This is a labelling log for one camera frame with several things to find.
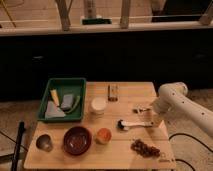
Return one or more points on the green plastic tray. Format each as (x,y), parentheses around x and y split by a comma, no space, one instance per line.
(75,86)

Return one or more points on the green object on shelf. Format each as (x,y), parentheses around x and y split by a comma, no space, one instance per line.
(96,21)

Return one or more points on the yellow tube in tray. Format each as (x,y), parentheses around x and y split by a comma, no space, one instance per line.
(55,97)

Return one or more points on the white paper cup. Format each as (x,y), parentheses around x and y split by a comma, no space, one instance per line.
(98,105)

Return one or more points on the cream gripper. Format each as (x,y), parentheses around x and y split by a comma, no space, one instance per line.
(156,119)

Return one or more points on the black pole left of table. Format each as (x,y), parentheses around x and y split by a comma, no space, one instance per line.
(18,141)

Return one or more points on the grey sponge block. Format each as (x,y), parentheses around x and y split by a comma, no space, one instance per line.
(67,101)

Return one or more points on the white handled brush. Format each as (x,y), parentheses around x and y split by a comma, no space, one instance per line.
(124,125)

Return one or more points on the green chili pepper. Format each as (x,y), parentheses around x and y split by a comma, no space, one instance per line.
(77,100)

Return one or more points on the silver metal fork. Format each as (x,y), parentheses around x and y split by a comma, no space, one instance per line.
(140,110)

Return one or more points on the bunch of brown grapes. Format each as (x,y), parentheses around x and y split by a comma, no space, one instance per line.
(144,150)

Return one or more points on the orange topped small cup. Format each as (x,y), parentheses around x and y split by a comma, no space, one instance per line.
(103,136)

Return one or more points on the grey folded cloth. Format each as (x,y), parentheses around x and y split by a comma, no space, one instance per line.
(52,111)

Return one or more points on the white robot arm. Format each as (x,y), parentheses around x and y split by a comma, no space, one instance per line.
(173,95)

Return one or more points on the dark red bowl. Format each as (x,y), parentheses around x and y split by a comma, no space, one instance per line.
(77,140)

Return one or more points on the brown wooden block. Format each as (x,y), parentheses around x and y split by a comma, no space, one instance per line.
(112,93)

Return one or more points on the small metal cup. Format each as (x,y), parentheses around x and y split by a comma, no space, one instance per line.
(44,143)

